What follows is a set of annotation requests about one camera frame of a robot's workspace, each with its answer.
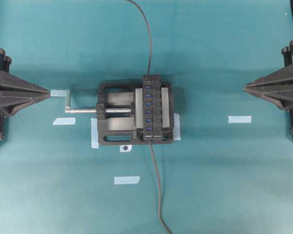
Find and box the grey hub cable upper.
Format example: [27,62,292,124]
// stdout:
[126,0,154,76]

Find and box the blue tape strip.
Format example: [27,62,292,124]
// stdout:
[53,117,76,125]
[114,176,140,185]
[228,116,252,123]

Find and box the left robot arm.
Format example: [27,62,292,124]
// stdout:
[0,48,50,142]

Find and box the black multi-port USB hub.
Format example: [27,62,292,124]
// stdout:
[143,75,163,141]

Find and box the blue tape strip far left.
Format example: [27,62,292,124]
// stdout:
[53,117,76,125]

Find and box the blue tape under handle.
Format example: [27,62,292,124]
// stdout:
[50,90,66,97]

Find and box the blue tape vise left corner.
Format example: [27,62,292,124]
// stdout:
[91,118,99,149]

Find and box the blue tape vise right side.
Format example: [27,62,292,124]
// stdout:
[173,113,181,141]

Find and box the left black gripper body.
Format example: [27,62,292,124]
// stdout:
[0,71,50,117]

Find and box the grey cable lower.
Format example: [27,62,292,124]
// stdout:
[148,140,173,234]

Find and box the blue tape strip right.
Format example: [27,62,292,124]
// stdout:
[228,116,252,123]

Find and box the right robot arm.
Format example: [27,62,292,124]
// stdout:
[244,0,293,137]

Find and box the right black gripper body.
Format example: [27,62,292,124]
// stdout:
[244,68,293,111]

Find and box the black bench vise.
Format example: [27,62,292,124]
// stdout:
[96,81,174,146]

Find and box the silver vise screw handle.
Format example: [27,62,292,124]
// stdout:
[64,89,131,114]

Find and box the blue tape strip lower centre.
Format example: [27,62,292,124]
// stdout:
[114,176,140,185]

